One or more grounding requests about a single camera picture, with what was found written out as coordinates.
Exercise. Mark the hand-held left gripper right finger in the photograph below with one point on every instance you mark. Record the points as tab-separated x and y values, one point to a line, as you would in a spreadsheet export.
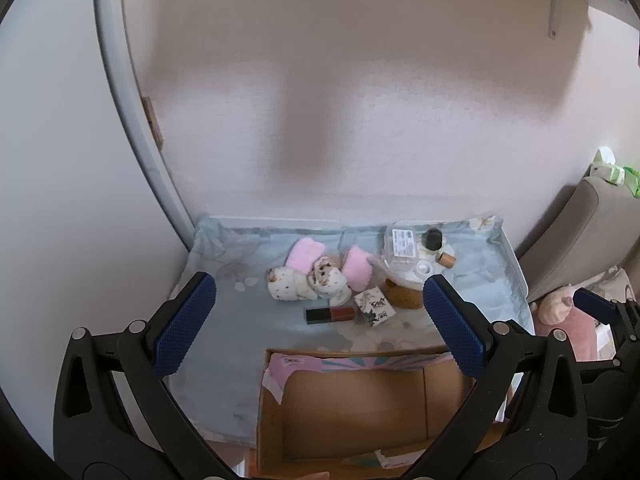
452	325

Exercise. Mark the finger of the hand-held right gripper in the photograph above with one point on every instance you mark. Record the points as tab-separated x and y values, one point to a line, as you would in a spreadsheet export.
595	306

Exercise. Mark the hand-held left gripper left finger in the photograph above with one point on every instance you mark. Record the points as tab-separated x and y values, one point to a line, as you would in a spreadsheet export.
185	325

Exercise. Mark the brown round plush pouch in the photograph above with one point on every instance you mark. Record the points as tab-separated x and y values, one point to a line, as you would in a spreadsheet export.
405	296

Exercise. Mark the round beige lid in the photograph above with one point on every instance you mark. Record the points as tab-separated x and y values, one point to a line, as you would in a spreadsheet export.
446	259

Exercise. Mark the pink fluffy sock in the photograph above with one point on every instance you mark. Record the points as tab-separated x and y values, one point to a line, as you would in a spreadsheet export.
302	255
357	270

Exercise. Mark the white dotted sock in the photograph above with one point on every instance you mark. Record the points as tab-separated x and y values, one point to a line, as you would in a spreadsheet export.
287	282
327	280

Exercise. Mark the black and brown lip gloss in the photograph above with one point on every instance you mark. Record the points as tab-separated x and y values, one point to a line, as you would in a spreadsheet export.
330	314

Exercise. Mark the cardboard box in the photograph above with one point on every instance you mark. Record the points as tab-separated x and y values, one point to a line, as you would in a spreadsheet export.
350	400

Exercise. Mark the white desktop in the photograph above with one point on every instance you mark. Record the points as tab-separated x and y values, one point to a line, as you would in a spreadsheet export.
517	272

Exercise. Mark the pink plush toy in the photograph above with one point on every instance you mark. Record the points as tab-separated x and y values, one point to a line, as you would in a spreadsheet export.
562	312

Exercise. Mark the blue floral tablecloth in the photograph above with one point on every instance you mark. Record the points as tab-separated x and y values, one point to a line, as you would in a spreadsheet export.
225	310

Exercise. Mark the beige chair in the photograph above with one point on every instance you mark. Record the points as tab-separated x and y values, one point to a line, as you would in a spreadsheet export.
575	230

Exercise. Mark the small white patterned box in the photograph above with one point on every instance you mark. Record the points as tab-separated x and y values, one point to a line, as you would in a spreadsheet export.
375	306

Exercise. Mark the clear plastic box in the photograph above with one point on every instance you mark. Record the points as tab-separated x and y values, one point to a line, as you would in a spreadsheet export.
402	250

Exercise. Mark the green and white packet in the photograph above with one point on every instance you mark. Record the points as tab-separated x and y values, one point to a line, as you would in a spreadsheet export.
607	167

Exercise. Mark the small wooden block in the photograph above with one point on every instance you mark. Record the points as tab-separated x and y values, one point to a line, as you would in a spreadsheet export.
152	125

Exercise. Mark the grey curved frame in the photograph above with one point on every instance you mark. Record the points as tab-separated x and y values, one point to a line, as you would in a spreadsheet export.
130	110

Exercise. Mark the white shelf bracket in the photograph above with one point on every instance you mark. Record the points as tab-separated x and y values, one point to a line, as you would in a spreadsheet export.
560	5

